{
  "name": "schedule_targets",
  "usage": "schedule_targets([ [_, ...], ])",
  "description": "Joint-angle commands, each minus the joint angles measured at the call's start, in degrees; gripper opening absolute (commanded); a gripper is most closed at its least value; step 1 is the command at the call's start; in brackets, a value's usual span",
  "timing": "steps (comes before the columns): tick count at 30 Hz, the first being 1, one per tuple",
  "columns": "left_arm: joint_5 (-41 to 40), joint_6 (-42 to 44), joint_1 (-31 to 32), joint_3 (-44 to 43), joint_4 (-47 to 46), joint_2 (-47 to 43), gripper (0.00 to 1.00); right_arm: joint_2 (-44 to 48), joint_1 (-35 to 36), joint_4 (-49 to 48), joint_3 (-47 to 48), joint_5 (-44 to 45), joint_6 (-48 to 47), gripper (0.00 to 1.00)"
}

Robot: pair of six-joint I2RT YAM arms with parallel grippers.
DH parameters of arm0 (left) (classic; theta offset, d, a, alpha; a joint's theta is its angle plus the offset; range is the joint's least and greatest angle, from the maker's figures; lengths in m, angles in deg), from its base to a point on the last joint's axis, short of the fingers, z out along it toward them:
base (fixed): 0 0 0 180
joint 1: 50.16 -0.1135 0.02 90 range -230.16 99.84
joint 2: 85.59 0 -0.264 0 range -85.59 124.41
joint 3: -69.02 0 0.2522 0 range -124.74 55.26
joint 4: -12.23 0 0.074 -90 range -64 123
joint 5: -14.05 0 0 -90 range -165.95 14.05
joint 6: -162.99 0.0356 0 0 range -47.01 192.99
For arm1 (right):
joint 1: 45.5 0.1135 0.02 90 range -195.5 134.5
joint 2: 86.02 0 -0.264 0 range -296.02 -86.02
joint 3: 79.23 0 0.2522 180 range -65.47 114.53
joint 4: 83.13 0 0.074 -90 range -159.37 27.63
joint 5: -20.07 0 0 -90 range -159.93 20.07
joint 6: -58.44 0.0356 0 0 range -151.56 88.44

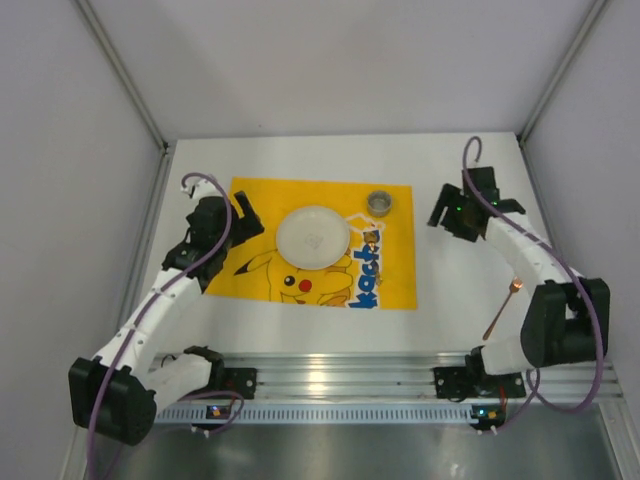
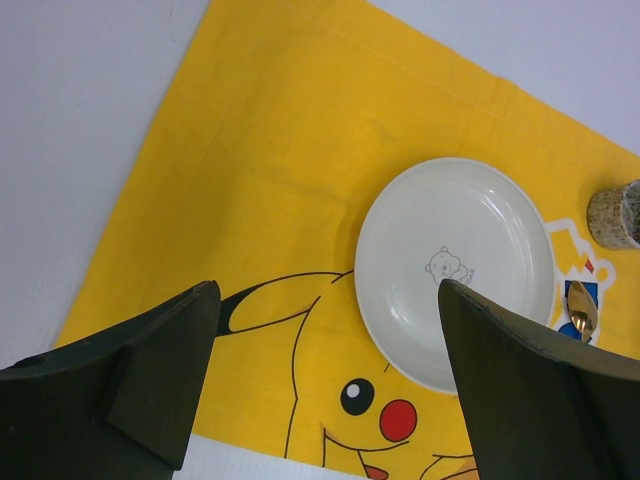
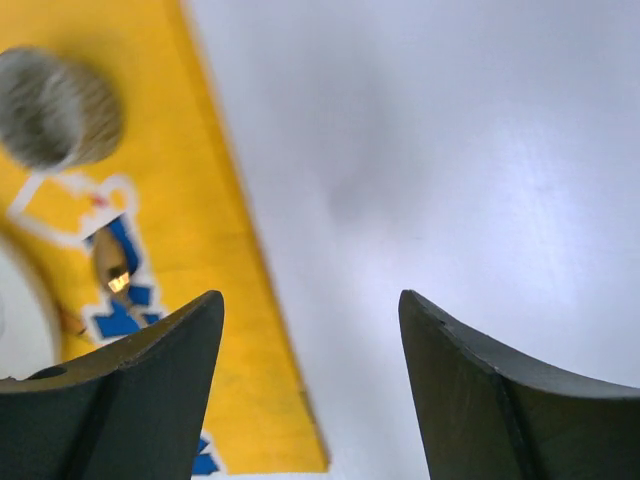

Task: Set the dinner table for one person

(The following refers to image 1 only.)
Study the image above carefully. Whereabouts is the white round plate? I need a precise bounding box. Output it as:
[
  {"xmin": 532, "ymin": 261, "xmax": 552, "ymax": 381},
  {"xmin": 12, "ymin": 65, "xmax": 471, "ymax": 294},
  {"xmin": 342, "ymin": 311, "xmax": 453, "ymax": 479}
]
[{"xmin": 276, "ymin": 205, "xmax": 350, "ymax": 270}]

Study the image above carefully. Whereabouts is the small metal cup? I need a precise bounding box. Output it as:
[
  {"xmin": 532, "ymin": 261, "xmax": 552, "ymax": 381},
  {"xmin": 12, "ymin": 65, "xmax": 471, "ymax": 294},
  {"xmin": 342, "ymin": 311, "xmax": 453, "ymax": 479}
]
[{"xmin": 366, "ymin": 190, "xmax": 393, "ymax": 218}]

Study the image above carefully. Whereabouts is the copper fork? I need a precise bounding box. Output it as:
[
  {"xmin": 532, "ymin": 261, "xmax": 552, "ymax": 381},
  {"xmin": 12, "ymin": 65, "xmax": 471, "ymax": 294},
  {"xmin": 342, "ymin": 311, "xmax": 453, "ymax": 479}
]
[{"xmin": 482, "ymin": 277, "xmax": 523, "ymax": 341}]

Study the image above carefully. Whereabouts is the copper spoon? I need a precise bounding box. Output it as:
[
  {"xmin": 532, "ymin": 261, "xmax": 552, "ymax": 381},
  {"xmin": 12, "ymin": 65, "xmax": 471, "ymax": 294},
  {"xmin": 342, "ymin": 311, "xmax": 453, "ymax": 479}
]
[{"xmin": 363, "ymin": 230, "xmax": 382, "ymax": 286}]

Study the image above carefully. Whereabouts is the yellow Pikachu placemat cloth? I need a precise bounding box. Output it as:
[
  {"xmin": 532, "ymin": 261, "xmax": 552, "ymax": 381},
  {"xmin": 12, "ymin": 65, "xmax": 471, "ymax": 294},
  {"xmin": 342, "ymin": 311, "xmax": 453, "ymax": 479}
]
[{"xmin": 206, "ymin": 177, "xmax": 418, "ymax": 310}]

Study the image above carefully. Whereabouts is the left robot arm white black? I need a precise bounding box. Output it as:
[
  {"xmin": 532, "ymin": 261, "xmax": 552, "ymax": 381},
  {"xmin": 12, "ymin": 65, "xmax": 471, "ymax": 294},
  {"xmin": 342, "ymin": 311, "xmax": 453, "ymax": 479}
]
[{"xmin": 68, "ymin": 191, "xmax": 265, "ymax": 446}]

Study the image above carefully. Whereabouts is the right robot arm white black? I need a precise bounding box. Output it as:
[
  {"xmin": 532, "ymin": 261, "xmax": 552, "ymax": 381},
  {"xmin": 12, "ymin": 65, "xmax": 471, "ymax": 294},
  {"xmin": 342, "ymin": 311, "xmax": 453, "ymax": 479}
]
[{"xmin": 428, "ymin": 167, "xmax": 611, "ymax": 376}]

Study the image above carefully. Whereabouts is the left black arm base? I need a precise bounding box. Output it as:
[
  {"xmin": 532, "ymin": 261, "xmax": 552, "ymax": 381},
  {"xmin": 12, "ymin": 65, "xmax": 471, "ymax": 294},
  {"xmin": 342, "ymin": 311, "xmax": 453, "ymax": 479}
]
[{"xmin": 198, "ymin": 367, "xmax": 258, "ymax": 400}]

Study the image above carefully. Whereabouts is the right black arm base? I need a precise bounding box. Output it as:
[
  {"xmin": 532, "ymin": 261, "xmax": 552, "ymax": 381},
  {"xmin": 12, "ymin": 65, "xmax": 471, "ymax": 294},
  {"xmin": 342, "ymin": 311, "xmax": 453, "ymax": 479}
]
[{"xmin": 432, "ymin": 366, "xmax": 526, "ymax": 402}]

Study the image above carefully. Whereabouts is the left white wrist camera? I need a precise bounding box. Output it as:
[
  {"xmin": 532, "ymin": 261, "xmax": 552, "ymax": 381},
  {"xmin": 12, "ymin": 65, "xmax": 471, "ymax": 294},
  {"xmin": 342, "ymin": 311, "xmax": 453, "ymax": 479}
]
[{"xmin": 181, "ymin": 178, "xmax": 219, "ymax": 201}]

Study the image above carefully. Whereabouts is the aluminium rail frame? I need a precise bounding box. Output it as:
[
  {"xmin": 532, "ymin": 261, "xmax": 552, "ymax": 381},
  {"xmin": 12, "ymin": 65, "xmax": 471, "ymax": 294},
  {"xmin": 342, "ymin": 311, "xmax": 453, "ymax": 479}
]
[{"xmin": 224, "ymin": 353, "xmax": 623, "ymax": 403}]

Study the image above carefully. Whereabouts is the perforated cable tray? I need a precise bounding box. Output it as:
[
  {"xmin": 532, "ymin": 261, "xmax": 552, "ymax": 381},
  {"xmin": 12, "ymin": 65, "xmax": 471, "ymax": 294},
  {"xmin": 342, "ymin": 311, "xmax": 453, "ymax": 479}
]
[{"xmin": 156, "ymin": 404, "xmax": 501, "ymax": 425}]

